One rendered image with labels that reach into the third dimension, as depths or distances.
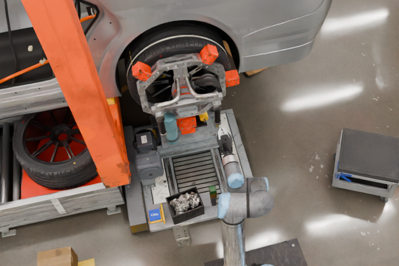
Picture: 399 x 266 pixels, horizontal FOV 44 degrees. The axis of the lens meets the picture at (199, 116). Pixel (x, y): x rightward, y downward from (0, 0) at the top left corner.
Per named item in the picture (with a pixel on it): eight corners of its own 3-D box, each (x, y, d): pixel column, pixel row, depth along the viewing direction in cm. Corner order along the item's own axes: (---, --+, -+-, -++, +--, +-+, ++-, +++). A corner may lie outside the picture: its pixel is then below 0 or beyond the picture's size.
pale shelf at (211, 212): (213, 193, 316) (213, 191, 313) (219, 218, 306) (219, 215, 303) (146, 208, 312) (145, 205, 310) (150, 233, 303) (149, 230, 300)
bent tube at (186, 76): (211, 72, 301) (211, 60, 292) (218, 97, 290) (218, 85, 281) (183, 78, 299) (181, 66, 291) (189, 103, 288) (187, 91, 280)
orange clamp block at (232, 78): (222, 78, 319) (236, 76, 319) (225, 88, 314) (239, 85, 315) (222, 71, 313) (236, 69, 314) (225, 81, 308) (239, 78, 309)
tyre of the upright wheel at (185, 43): (203, 91, 364) (238, 24, 317) (209, 117, 351) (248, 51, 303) (114, 84, 339) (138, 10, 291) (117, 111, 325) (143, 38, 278)
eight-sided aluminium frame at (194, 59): (224, 102, 337) (222, 46, 293) (226, 110, 333) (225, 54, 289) (145, 117, 333) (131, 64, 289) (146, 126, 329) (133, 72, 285)
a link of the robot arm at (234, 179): (228, 190, 279) (228, 182, 271) (223, 171, 286) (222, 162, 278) (244, 186, 280) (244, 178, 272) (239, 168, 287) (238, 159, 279)
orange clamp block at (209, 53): (208, 56, 299) (216, 46, 293) (211, 65, 294) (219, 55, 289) (198, 53, 295) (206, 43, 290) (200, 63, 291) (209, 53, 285)
